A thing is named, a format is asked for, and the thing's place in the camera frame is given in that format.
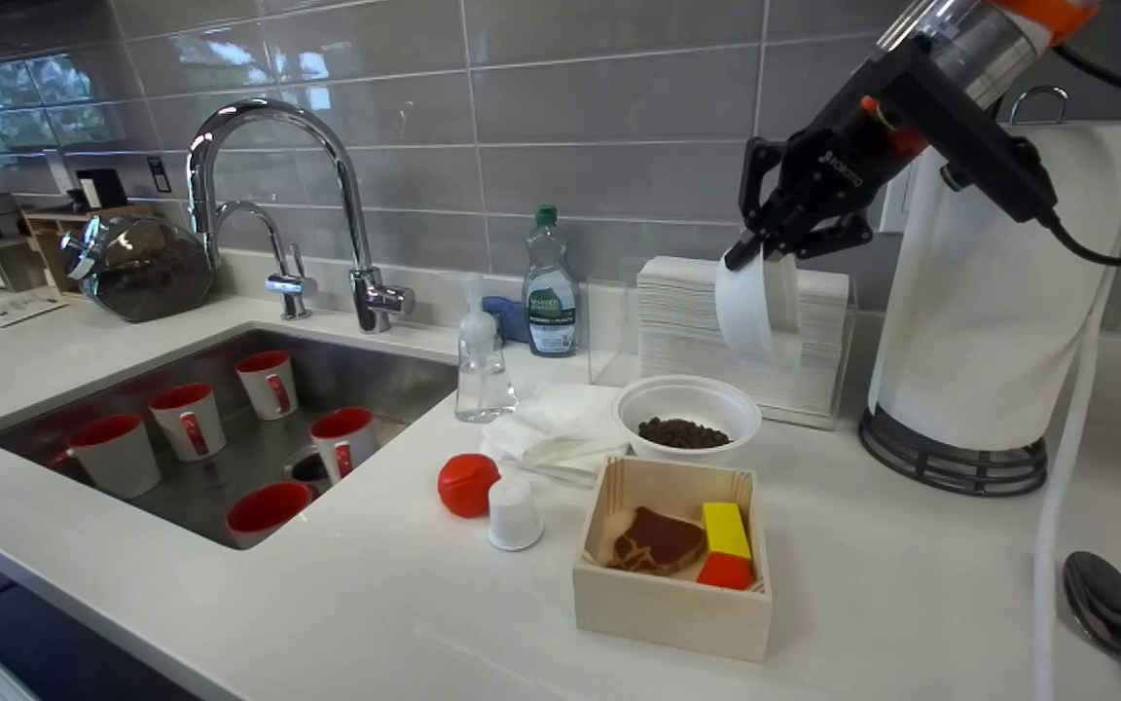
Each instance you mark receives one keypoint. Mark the green-capped dish soap bottle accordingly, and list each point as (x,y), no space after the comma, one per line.
(550,303)

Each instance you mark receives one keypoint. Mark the tall chrome faucet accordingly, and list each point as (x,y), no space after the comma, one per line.
(206,142)

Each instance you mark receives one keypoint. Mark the red toy block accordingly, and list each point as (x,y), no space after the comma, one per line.
(726,575)

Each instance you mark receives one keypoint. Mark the small chrome faucet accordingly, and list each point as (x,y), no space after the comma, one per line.
(290,276)

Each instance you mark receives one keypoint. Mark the white napkin stack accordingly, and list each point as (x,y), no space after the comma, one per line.
(678,324)

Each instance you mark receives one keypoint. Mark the metal spoon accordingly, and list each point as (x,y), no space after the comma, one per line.
(1110,610)

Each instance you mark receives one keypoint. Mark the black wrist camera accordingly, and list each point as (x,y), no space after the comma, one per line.
(995,161)

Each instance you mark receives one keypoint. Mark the light wooden box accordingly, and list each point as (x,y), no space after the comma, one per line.
(673,610)

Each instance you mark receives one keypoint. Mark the brown toy toast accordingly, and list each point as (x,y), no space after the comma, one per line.
(657,541)

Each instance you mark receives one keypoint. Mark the yellow toy block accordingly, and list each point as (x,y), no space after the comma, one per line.
(726,531)

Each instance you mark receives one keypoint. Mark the red toy tomato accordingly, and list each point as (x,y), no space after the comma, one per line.
(468,484)

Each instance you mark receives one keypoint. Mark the blue sponge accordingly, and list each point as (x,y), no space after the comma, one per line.
(509,318)

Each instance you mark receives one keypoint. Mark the stainless steel sink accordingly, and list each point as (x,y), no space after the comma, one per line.
(378,375)

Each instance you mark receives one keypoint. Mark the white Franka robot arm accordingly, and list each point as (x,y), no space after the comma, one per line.
(965,41)

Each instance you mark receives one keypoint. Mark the wooden frame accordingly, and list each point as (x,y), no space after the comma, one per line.
(49,246)

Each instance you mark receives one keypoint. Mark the white label card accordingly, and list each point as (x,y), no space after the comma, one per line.
(19,309)

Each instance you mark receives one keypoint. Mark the white paper towel roll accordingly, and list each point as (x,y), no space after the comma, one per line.
(1002,324)

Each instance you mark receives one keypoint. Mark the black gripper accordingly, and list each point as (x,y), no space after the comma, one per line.
(866,142)

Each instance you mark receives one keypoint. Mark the dark brown coffee beans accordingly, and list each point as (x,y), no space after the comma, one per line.
(683,428)

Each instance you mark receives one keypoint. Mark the red and white mug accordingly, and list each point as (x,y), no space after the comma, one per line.
(269,509)
(191,427)
(345,450)
(119,457)
(269,385)

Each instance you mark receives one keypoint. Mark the small white cup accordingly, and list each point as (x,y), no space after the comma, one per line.
(516,520)

